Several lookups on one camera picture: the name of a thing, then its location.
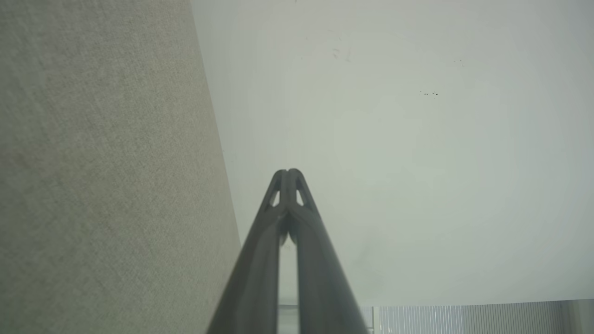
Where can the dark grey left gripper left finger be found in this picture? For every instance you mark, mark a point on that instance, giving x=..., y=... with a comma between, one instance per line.
x=257, y=269

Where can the white ribbed panel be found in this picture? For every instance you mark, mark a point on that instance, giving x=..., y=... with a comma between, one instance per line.
x=464, y=320

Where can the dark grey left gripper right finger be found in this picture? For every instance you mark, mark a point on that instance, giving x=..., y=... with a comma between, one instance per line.
x=320, y=273

